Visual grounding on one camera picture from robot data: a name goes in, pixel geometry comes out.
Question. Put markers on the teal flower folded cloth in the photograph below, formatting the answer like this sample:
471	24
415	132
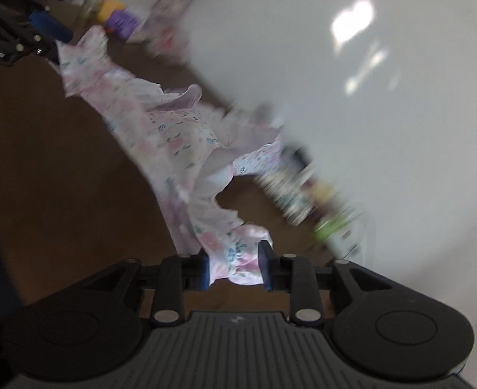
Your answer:
284	187

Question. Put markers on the pink floral ruffled garment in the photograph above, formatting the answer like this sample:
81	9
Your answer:
187	151

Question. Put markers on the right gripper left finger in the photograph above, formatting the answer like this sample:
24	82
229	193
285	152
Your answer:
94	326

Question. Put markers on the green spray bottle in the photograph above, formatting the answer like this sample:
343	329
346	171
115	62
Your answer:
340	223

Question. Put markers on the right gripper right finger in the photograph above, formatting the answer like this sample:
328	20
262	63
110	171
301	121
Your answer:
378	326

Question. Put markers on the purple tissue pack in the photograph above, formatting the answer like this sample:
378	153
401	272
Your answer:
117	20

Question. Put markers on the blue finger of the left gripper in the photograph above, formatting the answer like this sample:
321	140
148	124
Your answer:
51	27

